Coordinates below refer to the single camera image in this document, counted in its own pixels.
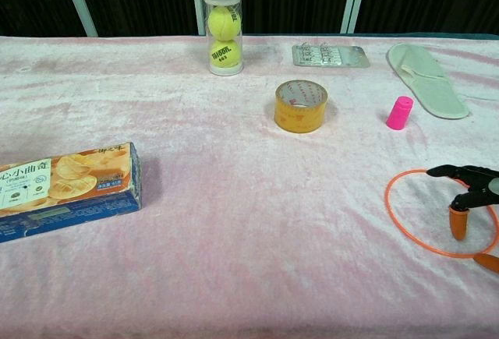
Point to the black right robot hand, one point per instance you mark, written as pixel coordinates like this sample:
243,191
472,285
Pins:
477,193

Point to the small pink cylinder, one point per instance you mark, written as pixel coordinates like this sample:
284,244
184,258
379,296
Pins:
398,115

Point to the white disposable slipper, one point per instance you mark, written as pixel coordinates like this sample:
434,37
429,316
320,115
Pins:
432,82

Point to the yellow packing tape roll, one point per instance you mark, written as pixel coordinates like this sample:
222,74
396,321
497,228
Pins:
300,117

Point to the silver pill blister pack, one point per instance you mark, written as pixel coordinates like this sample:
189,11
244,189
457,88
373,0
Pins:
331,56

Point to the pink plush table cloth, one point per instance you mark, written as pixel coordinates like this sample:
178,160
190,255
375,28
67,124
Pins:
234,218

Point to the yellow tennis ball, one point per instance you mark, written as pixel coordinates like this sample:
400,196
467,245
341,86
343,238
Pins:
224,54
222,23

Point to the black curtain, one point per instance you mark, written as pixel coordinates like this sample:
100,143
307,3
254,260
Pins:
148,0

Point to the orange blue cookie box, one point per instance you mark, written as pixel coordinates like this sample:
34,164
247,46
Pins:
66,191

